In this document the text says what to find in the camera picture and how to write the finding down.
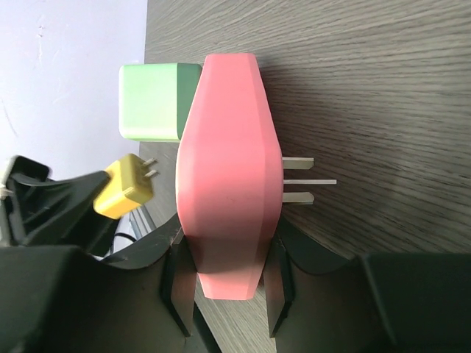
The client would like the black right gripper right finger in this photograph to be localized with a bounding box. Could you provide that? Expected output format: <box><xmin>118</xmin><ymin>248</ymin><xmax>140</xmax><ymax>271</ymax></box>
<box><xmin>263</xmin><ymin>218</ymin><xmax>470</xmax><ymax>352</ymax></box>

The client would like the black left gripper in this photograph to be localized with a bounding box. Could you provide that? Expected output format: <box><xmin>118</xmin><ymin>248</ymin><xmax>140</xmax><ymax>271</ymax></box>
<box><xmin>1</xmin><ymin>155</ymin><xmax>114</xmax><ymax>254</ymax></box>

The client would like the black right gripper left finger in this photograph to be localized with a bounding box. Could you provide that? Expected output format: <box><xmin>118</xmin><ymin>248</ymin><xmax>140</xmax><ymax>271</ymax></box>
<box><xmin>1</xmin><ymin>217</ymin><xmax>195</xmax><ymax>352</ymax></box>

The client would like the yellow cube plug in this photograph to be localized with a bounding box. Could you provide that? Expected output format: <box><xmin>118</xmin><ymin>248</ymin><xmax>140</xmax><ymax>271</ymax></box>
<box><xmin>93</xmin><ymin>154</ymin><xmax>158</xmax><ymax>219</ymax></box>

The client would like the green cube plug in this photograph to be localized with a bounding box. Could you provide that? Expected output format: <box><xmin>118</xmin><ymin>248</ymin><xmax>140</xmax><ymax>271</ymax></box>
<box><xmin>118</xmin><ymin>63</ymin><xmax>202</xmax><ymax>143</ymax></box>

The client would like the pink triangular power socket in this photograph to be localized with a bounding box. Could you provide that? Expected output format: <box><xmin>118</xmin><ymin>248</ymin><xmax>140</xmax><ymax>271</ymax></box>
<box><xmin>174</xmin><ymin>52</ymin><xmax>338</xmax><ymax>302</ymax></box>

